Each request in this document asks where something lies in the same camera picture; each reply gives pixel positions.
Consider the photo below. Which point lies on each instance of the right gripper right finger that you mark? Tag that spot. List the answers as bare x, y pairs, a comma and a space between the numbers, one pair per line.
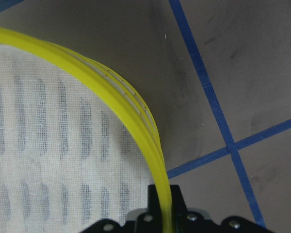
188, 220

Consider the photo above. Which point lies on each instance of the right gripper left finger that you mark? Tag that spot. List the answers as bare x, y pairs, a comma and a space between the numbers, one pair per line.
146, 220

